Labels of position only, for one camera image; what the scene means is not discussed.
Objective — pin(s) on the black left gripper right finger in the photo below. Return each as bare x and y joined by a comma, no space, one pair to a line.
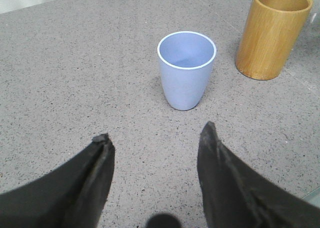
234,195

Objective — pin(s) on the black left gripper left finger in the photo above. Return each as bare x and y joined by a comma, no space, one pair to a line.
73,195

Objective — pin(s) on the blue plastic cup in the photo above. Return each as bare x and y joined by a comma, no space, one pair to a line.
186,63

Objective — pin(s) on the bamboo wooden cylinder holder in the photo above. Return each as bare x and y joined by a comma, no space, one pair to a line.
270,32

